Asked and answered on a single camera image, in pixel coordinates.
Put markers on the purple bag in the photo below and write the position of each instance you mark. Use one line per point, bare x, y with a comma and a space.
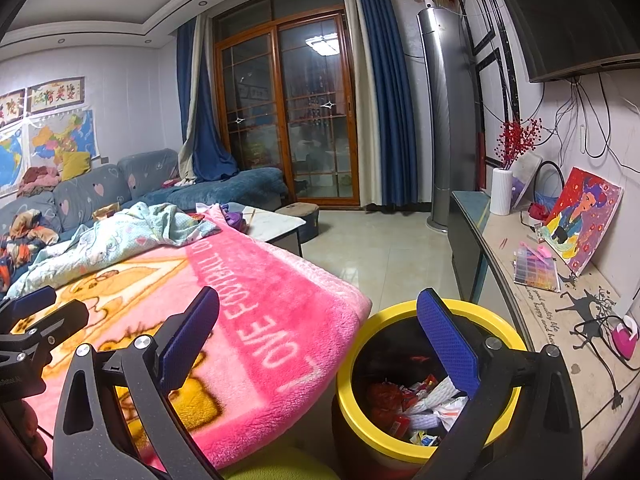
235, 220

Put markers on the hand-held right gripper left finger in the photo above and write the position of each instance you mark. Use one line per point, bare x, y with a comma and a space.
187, 340

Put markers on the yellow cushion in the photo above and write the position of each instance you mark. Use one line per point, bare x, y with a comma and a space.
76, 165

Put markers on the blue and beige curtain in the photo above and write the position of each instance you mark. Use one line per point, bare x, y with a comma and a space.
390, 85
205, 135

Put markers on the country map poster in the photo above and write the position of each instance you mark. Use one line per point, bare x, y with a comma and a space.
60, 135

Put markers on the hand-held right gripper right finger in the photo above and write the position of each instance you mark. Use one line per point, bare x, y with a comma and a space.
447, 345

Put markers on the pile of red clothes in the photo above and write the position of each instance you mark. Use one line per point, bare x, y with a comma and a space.
39, 180

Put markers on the grey coffee table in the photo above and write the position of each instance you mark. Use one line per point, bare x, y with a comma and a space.
275, 225

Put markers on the clear bead organiser box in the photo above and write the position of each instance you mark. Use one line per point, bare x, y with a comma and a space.
537, 267

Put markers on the dark television cabinet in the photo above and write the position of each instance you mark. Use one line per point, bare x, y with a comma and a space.
465, 245

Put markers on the wooden sliding glass door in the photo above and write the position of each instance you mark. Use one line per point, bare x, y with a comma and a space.
310, 110

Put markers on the yellow rimmed black trash bin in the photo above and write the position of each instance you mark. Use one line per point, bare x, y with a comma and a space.
350, 395

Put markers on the trash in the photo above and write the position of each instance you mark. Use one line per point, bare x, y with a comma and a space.
432, 392

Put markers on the pink printed fleece blanket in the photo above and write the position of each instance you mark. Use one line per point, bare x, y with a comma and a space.
300, 280

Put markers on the world map poster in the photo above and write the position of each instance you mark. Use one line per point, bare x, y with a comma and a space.
10, 160

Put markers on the white canvas board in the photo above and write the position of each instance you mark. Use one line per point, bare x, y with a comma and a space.
527, 175

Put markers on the person's green fleece garment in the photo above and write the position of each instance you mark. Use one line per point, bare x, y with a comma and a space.
280, 465

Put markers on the orange patterned blanket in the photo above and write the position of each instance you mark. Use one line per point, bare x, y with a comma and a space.
25, 240

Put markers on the framed calligraphy banner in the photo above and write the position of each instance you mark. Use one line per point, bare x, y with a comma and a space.
11, 109
56, 94

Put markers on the wall-mounted black television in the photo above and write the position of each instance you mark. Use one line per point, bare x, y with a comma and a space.
565, 15

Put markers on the blue grey heart-print sofa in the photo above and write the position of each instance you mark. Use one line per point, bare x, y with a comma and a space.
240, 185

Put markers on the silver tower air conditioner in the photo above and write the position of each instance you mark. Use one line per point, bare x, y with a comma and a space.
445, 125

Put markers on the colourful portrait painting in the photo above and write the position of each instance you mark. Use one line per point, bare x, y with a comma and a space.
585, 220

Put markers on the light blue printed quilt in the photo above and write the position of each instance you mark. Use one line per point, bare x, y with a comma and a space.
125, 240

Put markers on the dark round stool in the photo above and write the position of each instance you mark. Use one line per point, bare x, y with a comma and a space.
300, 217

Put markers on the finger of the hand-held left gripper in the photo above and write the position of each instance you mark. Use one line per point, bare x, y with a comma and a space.
30, 302
60, 322

